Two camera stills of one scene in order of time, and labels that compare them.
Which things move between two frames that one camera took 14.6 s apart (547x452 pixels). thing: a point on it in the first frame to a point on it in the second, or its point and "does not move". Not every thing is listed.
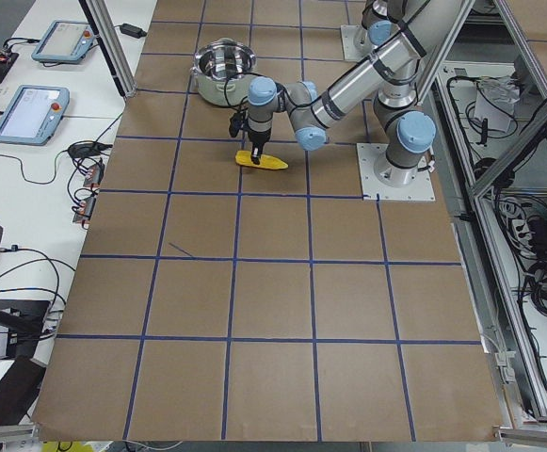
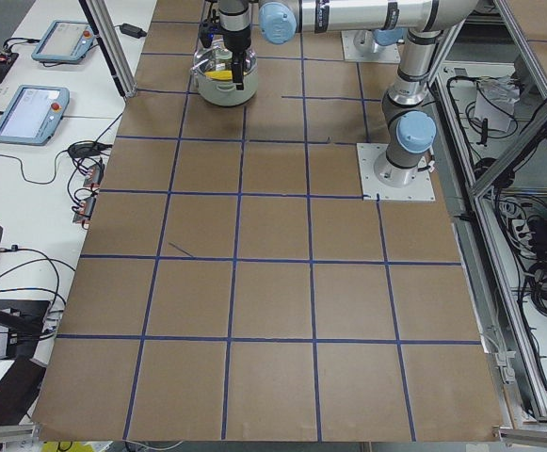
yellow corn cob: (266, 161) to (223, 74)
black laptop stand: (24, 320) does not move
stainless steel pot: (222, 72) does not move
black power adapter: (131, 30) does not move
